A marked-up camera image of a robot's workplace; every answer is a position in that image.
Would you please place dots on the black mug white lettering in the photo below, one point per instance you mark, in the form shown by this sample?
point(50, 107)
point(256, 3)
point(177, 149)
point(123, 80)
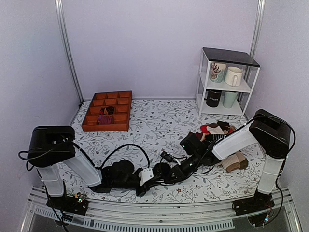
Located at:
point(213, 98)

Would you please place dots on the right aluminium post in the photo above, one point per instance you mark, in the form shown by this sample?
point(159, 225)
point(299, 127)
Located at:
point(257, 27)

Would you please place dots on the floral tablecloth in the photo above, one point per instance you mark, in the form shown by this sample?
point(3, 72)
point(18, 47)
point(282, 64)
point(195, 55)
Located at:
point(156, 126)

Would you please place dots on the dark red rolled sock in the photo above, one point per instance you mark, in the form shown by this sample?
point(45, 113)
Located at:
point(109, 110)

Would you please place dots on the aluminium front rail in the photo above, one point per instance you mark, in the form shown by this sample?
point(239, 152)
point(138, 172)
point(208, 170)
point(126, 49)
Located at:
point(183, 208)

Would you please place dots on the purple rolled sock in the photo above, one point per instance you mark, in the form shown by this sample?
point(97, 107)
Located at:
point(104, 120)

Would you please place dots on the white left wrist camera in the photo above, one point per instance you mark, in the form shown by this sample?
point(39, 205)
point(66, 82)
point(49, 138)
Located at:
point(145, 175)

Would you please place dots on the floral ceramic mug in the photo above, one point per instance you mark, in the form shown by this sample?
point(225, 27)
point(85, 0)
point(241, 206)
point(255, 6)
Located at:
point(218, 71)

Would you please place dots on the cream ribbed mug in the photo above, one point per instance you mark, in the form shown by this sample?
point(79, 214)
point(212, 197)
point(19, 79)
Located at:
point(233, 76)

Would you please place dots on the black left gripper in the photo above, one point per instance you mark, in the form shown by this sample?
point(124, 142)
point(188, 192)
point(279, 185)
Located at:
point(147, 185)

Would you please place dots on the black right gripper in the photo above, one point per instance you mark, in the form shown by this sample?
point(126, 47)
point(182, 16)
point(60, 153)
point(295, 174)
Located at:
point(179, 174)

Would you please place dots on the mint green tumbler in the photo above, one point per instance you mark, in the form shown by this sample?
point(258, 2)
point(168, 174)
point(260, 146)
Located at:
point(229, 98)

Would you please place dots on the white shelf rack black top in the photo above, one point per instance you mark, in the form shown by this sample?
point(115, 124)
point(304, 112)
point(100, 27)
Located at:
point(238, 59)

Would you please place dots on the orange wooden divider tray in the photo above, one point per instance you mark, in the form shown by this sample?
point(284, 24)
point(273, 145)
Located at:
point(121, 100)

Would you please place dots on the aluminium post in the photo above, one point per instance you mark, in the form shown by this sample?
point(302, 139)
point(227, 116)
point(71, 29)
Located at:
point(67, 49)
point(257, 27)

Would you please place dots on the left aluminium post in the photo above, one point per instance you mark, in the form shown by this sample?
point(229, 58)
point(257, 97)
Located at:
point(67, 49)

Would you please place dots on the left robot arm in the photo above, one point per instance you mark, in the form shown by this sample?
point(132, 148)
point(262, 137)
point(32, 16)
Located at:
point(50, 145)

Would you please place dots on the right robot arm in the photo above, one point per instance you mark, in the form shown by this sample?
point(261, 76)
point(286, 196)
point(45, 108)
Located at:
point(273, 136)

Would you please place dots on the cream and brown sock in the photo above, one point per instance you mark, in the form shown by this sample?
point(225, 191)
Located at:
point(237, 161)

